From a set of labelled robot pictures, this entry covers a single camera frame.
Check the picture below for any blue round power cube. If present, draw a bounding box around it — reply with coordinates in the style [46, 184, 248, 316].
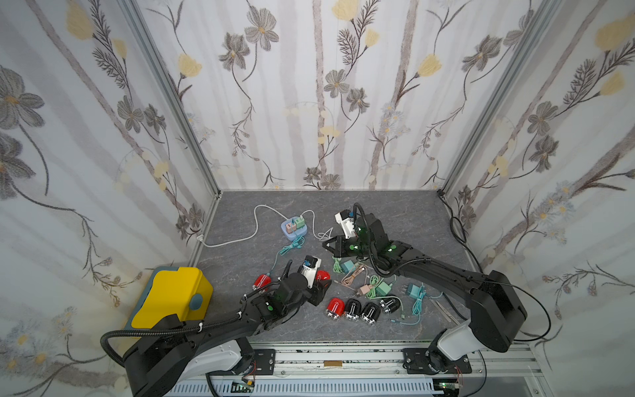
[280, 216, 308, 242]

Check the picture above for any light green charger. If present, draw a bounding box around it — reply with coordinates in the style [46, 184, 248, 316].
[375, 281, 392, 297]

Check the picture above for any black shaver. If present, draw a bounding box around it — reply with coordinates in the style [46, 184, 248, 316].
[361, 302, 381, 324]
[380, 296, 402, 314]
[344, 298, 362, 321]

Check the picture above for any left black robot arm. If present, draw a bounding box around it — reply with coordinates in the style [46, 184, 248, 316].
[100, 263, 332, 396]

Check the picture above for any teal charger end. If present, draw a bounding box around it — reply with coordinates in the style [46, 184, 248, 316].
[406, 284, 427, 299]
[340, 261, 357, 275]

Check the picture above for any red shaver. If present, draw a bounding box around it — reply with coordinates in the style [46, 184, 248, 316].
[252, 274, 272, 290]
[315, 270, 331, 281]
[326, 298, 346, 319]

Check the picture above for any teal cable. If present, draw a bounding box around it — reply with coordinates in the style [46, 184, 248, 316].
[391, 292, 445, 327]

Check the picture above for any pink cable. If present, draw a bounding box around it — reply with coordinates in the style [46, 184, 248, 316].
[336, 262, 370, 291]

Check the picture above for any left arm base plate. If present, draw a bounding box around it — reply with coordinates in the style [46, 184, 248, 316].
[234, 349, 276, 376]

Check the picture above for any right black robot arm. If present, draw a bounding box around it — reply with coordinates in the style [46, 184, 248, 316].
[322, 203, 529, 362]

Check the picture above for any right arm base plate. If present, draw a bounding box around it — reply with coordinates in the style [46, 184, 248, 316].
[402, 348, 472, 375]

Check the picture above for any yellow lidded box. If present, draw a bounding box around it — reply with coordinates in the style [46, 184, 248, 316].
[124, 266, 213, 330]

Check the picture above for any white power cube cable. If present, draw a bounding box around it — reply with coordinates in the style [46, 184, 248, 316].
[197, 204, 291, 248]

